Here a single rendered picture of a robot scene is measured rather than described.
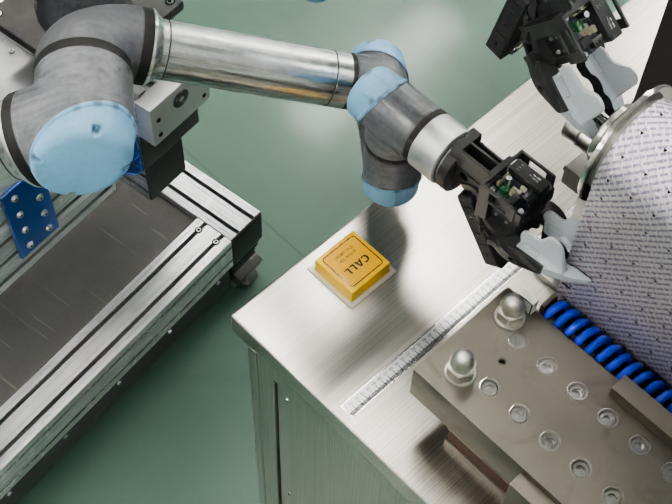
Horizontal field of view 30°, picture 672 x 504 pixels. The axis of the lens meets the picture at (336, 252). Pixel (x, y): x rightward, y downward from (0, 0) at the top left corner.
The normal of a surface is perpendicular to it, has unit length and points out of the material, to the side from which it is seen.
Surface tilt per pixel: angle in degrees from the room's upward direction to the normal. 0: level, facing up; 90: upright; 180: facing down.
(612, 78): 89
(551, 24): 90
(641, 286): 90
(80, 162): 87
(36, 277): 0
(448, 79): 0
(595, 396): 0
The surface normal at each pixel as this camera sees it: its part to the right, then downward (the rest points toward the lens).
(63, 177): 0.22, 0.80
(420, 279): 0.02, -0.54
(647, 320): -0.72, 0.58
